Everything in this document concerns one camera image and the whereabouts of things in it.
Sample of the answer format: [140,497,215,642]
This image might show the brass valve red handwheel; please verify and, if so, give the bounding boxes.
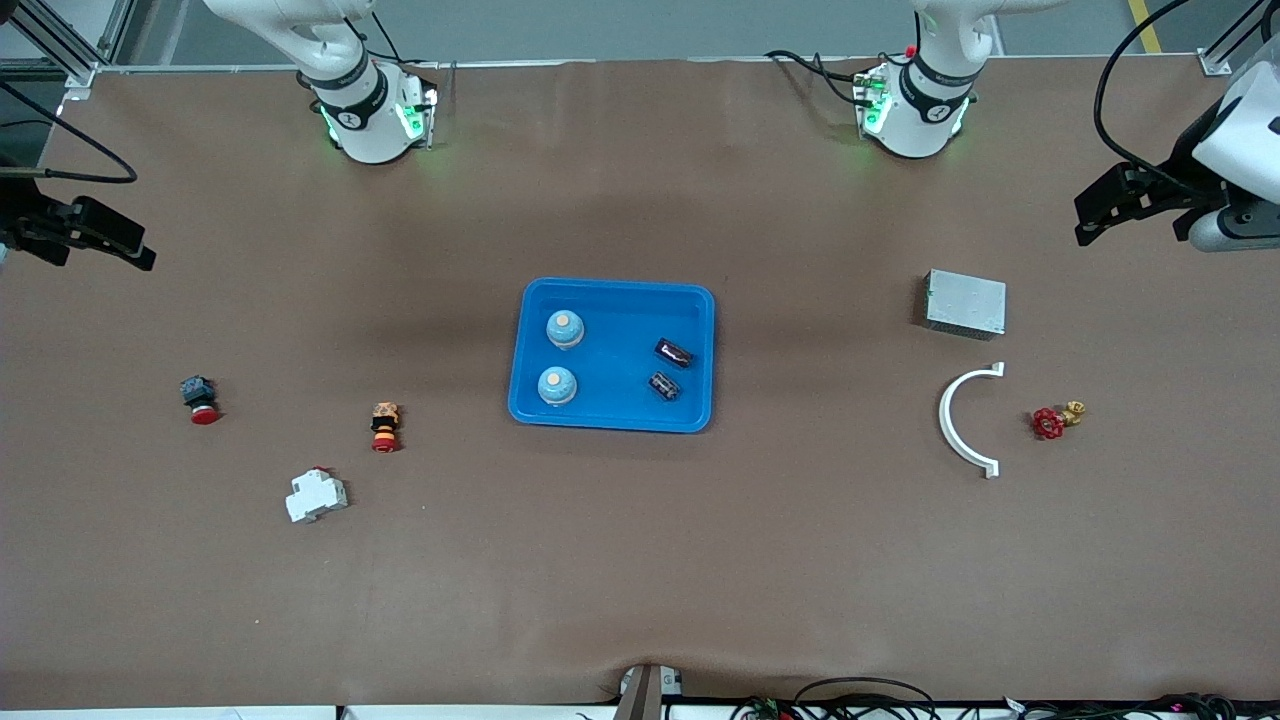
[1032,400,1087,442]

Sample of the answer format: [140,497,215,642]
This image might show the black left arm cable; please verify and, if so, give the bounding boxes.
[1093,0,1280,196]

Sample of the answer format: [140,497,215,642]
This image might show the black base cable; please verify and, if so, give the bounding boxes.
[345,0,408,65]
[764,48,873,107]

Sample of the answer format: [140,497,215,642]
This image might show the black cable bundle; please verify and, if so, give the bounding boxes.
[1000,692,1280,720]

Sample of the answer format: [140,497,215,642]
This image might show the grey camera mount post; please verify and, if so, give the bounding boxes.
[613,663,683,720]

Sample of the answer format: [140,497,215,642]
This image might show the aluminium frame post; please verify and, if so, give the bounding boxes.
[0,0,103,101]
[1198,0,1280,78]

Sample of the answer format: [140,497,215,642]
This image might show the white curved plastic bracket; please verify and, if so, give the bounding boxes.
[937,362,1005,479]

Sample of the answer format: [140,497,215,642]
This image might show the white circuit breaker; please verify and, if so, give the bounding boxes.
[285,467,349,524]

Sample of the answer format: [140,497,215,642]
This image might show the red emergency stop button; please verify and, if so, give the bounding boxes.
[180,375,222,426]

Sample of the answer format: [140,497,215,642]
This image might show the blue plastic tray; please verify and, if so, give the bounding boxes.
[507,277,717,434]

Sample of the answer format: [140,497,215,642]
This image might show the grey metal box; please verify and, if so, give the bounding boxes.
[921,268,1008,341]

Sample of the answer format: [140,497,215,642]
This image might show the black looped cable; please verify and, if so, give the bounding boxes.
[733,676,941,720]

